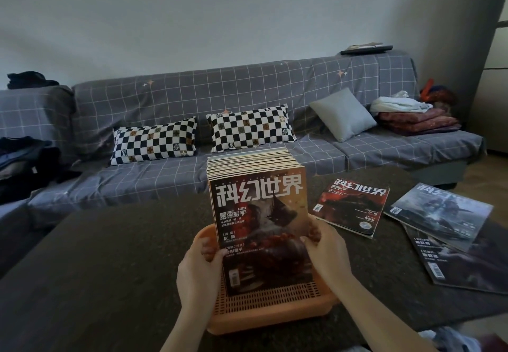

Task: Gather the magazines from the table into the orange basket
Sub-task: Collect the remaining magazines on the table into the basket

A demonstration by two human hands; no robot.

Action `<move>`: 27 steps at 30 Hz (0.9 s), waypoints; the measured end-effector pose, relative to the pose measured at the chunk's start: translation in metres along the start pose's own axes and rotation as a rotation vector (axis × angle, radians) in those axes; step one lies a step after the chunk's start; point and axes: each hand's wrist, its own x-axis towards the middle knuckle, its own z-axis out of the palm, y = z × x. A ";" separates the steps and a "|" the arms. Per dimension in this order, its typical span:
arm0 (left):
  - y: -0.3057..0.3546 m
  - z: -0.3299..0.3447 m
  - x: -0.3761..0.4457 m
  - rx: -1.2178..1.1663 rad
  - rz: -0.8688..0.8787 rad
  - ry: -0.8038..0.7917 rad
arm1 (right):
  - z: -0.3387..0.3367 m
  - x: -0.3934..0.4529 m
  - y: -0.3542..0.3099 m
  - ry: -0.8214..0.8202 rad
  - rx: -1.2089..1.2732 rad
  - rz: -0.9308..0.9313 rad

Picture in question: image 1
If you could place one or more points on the person's left thumb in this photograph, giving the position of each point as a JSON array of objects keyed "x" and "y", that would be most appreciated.
[{"x": 220, "y": 255}]

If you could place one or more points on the stack of magazines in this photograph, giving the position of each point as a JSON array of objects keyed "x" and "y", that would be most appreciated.
[{"x": 258, "y": 205}]

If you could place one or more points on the red cover magazine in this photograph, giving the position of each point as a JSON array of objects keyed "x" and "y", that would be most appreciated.
[{"x": 349, "y": 205}]

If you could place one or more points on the plain grey cushion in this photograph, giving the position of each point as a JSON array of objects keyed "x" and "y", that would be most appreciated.
[{"x": 343, "y": 114}]

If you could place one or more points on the red folded blanket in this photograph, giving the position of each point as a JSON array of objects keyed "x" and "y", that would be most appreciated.
[{"x": 418, "y": 121}]

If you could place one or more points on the black flat tray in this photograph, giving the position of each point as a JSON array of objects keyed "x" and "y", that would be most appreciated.
[{"x": 367, "y": 50}]

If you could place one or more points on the pile of dark clothes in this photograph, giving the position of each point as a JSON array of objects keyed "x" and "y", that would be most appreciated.
[{"x": 27, "y": 165}]

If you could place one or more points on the grey checked sofa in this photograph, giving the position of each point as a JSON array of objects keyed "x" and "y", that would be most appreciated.
[{"x": 246, "y": 82}]

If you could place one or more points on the orange red plush toy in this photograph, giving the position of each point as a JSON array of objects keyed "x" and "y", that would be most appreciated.
[{"x": 436, "y": 94}]

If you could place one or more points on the white folded cloth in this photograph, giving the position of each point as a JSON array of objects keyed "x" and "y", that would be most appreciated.
[{"x": 397, "y": 104}]

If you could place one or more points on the person's right thumb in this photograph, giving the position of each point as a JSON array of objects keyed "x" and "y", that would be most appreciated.
[{"x": 308, "y": 244}]

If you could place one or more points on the orange plastic basket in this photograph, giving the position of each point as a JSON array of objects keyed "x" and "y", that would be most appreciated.
[{"x": 270, "y": 308}]

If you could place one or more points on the beige cabinet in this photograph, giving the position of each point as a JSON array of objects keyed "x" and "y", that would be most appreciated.
[{"x": 490, "y": 86}]

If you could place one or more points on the dark cover magazine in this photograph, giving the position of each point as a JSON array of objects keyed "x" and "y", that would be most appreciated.
[{"x": 468, "y": 268}]

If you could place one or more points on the black white checkered pillow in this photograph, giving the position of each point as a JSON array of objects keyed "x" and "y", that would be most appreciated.
[
  {"x": 251, "y": 127},
  {"x": 153, "y": 140}
]

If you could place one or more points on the person's left hand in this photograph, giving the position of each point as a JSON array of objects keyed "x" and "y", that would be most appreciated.
[{"x": 198, "y": 280}]

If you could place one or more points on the dark folded garment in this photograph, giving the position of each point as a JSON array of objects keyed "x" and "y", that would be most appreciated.
[{"x": 31, "y": 80}]

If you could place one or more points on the person's right forearm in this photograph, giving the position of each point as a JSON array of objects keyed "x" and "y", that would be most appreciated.
[{"x": 377, "y": 320}]

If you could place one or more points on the small booklet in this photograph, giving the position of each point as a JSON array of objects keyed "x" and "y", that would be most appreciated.
[{"x": 365, "y": 45}]

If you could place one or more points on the grey-blue cover magazine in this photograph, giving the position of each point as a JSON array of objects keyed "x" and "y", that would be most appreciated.
[{"x": 440, "y": 215}]

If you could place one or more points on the person's left forearm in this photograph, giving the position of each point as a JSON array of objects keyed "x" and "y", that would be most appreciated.
[{"x": 188, "y": 336}]

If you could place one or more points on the person's light clothing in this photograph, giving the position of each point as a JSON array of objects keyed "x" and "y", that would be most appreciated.
[{"x": 456, "y": 342}]

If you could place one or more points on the person's right hand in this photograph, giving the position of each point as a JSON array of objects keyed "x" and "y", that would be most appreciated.
[{"x": 331, "y": 258}]

